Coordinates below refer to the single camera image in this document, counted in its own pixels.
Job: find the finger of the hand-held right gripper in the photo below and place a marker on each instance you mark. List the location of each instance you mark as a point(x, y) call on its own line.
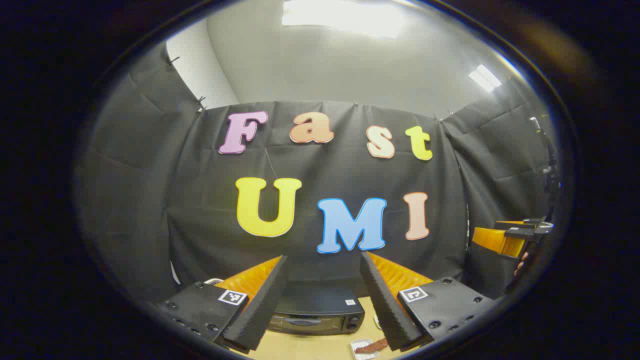
point(495, 241)
point(512, 222)

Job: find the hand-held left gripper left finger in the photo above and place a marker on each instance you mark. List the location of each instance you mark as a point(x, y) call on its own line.
point(260, 305)

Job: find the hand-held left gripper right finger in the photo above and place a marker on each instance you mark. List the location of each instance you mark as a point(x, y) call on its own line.
point(387, 305)

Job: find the brown grilled sausage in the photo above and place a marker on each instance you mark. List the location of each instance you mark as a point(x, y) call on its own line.
point(372, 346)

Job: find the black electric oven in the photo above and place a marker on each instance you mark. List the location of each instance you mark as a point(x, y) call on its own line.
point(320, 300)

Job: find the white ribbed tray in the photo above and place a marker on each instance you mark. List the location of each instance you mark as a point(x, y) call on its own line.
point(359, 345)

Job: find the dark tripod stand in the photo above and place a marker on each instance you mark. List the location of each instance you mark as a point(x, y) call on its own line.
point(550, 175)

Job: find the small ceiling light panel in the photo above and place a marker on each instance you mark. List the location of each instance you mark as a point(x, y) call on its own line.
point(485, 78)

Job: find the large ceiling light panel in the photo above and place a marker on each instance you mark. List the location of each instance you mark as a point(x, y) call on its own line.
point(345, 17)

